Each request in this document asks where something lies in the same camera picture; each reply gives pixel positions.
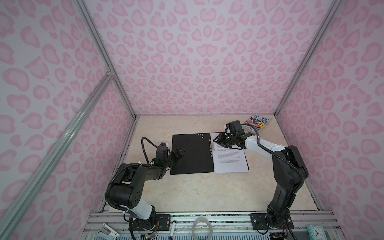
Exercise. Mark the white marker pen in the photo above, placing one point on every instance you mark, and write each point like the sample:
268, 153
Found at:
172, 231

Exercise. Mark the colourful paperback book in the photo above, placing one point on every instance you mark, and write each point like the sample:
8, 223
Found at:
258, 121

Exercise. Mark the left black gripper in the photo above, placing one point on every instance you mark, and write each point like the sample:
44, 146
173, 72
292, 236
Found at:
179, 154

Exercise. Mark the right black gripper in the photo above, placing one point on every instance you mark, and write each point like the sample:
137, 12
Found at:
220, 140

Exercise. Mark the printed paper sheet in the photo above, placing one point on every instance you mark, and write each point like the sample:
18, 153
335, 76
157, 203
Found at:
228, 160

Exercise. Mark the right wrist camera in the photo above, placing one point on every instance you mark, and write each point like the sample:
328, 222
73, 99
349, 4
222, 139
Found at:
234, 128

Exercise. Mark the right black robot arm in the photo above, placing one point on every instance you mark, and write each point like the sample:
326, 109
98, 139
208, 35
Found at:
289, 168

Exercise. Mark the coiled clear tube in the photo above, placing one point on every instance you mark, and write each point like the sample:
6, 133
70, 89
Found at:
202, 223

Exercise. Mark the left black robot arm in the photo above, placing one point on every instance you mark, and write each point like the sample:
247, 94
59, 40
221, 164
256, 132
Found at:
124, 192

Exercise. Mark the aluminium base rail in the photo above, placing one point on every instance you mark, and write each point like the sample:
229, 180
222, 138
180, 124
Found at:
223, 222

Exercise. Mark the teal desk clock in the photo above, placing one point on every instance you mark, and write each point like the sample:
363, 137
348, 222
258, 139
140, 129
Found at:
316, 233

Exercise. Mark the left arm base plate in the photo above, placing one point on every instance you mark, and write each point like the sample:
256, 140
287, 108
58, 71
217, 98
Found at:
159, 222

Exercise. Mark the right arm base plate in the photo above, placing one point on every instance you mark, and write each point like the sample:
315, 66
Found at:
259, 222

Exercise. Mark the white box device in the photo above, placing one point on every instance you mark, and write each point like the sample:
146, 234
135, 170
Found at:
108, 233

